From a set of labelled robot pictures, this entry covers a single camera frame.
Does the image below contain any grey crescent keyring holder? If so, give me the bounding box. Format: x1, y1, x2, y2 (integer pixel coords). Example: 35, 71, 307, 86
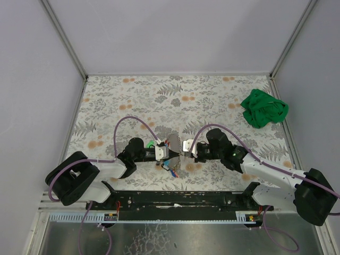
164, 133, 182, 172

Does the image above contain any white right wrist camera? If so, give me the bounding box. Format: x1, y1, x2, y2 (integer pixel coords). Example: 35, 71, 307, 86
182, 139, 197, 158

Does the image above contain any green crumpled cloth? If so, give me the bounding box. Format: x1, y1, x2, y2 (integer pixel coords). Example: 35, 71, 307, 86
241, 89, 289, 129

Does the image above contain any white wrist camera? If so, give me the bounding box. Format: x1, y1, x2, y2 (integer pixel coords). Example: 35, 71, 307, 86
155, 142, 169, 162
182, 139, 197, 158

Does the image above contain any green tagged key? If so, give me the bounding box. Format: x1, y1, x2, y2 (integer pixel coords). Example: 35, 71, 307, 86
147, 141, 156, 148

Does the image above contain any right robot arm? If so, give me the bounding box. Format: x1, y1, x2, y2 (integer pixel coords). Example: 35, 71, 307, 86
182, 126, 339, 226

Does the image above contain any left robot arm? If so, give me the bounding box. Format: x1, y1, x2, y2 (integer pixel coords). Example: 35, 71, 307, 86
45, 134, 181, 206

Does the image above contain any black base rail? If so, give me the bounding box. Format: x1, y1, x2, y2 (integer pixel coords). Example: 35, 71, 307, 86
91, 191, 265, 221

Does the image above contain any floral table mat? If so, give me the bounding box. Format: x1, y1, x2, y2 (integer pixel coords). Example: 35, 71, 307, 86
54, 74, 302, 192

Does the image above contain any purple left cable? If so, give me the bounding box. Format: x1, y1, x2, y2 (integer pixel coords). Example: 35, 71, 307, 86
48, 116, 162, 255

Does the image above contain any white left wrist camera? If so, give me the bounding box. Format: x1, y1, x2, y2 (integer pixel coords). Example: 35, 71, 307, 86
155, 142, 169, 162

